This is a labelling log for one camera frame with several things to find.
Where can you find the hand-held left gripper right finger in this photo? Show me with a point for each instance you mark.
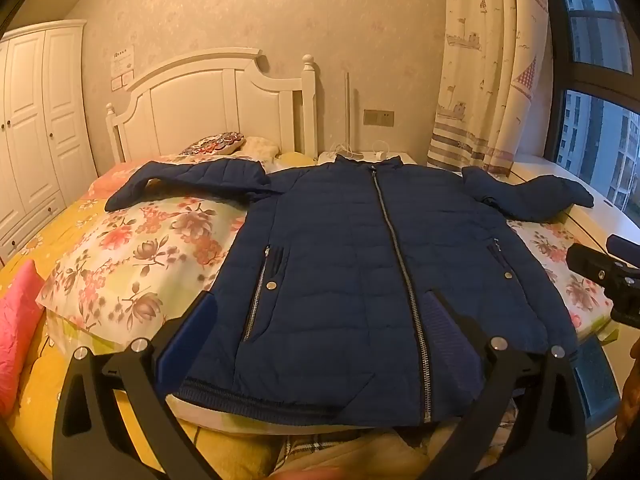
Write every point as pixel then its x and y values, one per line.
pixel 452 340

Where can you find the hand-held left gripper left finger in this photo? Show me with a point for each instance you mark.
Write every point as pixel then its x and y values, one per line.
pixel 187 340

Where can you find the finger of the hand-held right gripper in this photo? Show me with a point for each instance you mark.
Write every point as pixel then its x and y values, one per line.
pixel 595 265
pixel 625 247

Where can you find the navy blue puffer jacket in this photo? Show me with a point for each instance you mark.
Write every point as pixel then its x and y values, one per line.
pixel 340 240

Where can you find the person's right hand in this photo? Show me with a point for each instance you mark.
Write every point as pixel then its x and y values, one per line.
pixel 631 390

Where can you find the blue grey mat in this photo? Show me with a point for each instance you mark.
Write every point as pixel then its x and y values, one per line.
pixel 595 380

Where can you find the floral blanket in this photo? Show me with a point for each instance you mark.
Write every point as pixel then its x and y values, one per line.
pixel 150 240

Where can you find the window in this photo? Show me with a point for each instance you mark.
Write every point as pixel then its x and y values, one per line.
pixel 595 125

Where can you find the pink orange pillow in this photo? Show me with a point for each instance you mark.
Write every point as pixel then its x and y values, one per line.
pixel 112 176

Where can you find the white nightstand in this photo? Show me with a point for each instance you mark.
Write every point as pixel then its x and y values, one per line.
pixel 400 156

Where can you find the round patterned cushion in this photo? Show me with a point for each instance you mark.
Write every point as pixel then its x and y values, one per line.
pixel 212 143

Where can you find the cream pillow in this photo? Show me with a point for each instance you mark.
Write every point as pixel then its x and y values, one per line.
pixel 261 147

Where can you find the sailboat print curtain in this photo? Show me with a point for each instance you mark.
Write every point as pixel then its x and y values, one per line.
pixel 480 60

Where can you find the white wooden headboard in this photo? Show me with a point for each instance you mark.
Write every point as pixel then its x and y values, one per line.
pixel 200 105

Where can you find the white pole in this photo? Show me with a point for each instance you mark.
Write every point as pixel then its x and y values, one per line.
pixel 349 110

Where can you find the white wardrobe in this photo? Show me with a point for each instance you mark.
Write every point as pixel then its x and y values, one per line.
pixel 30 110

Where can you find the wall socket panel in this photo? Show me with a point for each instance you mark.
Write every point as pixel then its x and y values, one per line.
pixel 378 117

